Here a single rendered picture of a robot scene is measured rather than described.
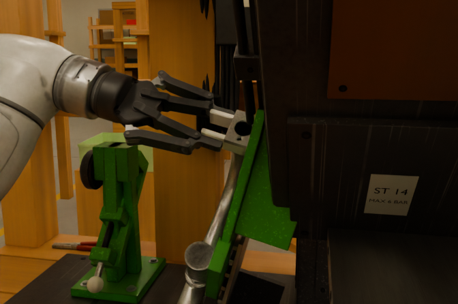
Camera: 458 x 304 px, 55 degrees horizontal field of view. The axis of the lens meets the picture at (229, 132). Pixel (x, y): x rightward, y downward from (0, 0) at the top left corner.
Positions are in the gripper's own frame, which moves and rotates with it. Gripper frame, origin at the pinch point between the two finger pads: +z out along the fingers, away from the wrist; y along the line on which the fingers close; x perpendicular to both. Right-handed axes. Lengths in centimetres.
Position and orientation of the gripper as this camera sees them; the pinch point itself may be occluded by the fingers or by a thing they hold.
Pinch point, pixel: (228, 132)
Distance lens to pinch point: 63.9
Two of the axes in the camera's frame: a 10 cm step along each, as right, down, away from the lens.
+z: 9.4, 2.9, -1.5
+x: -0.3, 5.3, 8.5
